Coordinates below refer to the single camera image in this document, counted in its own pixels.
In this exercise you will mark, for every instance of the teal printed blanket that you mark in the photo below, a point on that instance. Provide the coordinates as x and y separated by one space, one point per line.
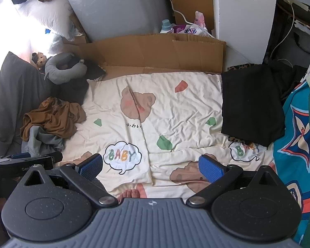
294 124

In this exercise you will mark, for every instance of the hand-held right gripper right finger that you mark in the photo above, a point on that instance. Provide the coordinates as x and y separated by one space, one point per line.
210 169

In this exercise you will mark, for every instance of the small doll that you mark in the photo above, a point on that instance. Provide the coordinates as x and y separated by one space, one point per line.
40 58

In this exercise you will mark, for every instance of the flat cardboard sheet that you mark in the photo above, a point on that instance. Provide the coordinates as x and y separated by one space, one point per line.
157 54

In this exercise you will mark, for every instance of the black folded cloth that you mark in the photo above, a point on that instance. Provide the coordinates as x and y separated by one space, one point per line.
248 103

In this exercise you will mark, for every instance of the grey upright mattress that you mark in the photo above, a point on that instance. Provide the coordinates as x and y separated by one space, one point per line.
113 7

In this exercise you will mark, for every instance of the brown printed t-shirt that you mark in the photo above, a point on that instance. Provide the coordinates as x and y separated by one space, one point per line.
54 120

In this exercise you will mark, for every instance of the person's foot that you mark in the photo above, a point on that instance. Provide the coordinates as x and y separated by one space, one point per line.
130 196

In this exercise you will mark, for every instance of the white bottle teal cap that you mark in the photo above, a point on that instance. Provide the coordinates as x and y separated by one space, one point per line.
166 27

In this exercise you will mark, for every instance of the grey neck pillow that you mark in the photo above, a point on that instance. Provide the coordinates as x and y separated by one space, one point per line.
54 75

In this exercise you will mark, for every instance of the cream bear printed blanket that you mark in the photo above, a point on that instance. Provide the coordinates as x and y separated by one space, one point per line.
183 108

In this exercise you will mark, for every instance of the pink bottle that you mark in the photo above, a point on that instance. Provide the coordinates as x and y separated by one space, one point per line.
199 19

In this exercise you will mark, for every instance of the white purple refill pouch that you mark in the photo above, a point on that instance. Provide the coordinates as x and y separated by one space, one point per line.
188 29

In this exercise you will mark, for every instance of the black cloth heap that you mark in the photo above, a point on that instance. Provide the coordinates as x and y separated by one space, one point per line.
289 80

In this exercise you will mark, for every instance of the grey-blue pants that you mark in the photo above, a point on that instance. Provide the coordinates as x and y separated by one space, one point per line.
38 139

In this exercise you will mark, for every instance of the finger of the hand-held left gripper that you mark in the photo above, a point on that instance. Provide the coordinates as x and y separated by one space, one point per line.
20 156

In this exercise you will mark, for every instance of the white pillow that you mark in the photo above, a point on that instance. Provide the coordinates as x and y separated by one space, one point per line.
49 13

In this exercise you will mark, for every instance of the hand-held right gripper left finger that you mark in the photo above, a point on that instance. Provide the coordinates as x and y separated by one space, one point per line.
91 165

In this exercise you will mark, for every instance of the black crumpled garment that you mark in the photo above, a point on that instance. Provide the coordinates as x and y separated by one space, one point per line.
72 90

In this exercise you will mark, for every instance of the dark grey pillow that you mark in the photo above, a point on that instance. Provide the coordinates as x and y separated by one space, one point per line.
10 95

